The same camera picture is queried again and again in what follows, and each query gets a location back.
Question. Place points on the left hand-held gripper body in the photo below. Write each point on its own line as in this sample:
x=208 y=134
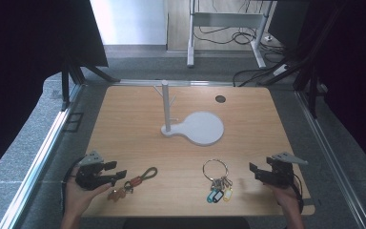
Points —
x=87 y=178

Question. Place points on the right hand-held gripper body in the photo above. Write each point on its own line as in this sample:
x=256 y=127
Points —
x=282 y=175

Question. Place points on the white key stand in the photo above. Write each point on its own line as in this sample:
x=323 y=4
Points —
x=201 y=129

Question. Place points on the person's left hand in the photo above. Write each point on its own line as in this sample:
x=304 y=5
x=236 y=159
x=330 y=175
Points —
x=78 y=197

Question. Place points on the person's right hand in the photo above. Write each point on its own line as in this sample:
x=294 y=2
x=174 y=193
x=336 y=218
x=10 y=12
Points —
x=284 y=198

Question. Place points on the dark tape patch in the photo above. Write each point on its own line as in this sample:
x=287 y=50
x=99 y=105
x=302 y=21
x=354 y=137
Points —
x=309 y=202

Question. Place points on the dark round table grommet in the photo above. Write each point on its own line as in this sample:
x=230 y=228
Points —
x=220 y=99

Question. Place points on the person's dark clothing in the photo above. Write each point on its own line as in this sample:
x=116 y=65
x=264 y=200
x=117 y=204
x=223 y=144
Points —
x=184 y=223

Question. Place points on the black metal stand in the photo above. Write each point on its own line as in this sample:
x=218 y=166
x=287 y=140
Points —
x=66 y=86
x=311 y=82

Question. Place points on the white power strip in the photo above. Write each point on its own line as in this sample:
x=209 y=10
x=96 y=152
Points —
x=280 y=70

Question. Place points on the dark curtain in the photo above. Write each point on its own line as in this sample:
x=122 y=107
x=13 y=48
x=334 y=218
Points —
x=19 y=63
x=359 y=79

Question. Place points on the aluminium rail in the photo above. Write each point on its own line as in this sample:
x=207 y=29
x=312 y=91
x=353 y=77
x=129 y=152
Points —
x=184 y=83
x=333 y=159
x=38 y=165

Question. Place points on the black rectangular bracket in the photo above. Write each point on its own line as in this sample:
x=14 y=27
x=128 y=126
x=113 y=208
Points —
x=66 y=127

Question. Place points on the white desk frame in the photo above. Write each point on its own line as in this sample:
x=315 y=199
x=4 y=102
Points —
x=225 y=19

